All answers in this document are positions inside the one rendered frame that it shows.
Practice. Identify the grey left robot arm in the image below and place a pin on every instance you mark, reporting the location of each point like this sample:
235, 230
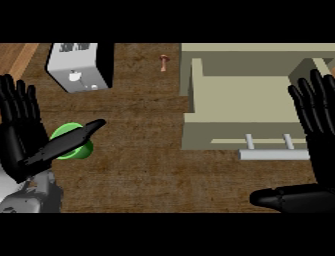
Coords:
12, 190

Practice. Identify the white toaster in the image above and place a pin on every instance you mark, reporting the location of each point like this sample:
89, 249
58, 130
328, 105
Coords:
79, 66

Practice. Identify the open beige drawer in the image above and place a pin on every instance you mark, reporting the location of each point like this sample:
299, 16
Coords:
244, 106

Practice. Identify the green cup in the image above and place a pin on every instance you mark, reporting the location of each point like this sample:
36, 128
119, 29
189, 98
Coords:
74, 146

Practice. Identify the beige cabinet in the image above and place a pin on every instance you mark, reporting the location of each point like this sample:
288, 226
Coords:
268, 55

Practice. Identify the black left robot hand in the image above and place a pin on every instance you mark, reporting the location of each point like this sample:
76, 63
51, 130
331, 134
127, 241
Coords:
20, 140

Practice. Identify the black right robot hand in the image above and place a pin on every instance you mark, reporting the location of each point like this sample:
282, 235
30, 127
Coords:
330, 156

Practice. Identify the small brown mushroom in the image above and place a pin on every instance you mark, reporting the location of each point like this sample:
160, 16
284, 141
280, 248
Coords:
163, 62

